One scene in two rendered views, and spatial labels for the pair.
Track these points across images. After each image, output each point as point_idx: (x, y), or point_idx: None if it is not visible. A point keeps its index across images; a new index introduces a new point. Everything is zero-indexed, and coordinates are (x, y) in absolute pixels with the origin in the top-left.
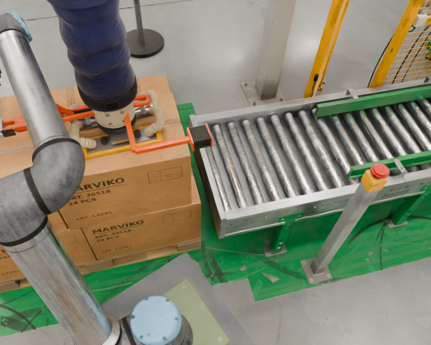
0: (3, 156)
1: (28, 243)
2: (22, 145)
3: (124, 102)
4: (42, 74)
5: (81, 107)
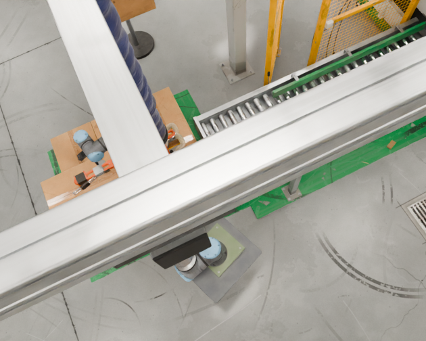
0: (104, 181)
1: None
2: (111, 172)
3: (164, 143)
4: None
5: None
